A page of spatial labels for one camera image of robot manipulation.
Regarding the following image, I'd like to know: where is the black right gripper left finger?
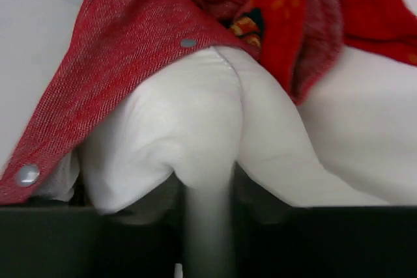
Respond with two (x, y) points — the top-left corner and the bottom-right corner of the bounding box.
(1, 176), (184, 277)

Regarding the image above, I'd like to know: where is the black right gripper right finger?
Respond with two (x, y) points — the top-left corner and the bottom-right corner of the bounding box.
(231, 167), (416, 277)

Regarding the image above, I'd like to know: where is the white pillow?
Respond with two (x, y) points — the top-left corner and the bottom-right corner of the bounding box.
(36, 47), (416, 277)

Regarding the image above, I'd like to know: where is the red patterned pillowcase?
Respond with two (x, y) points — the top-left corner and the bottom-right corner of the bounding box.
(1, 0), (416, 205)

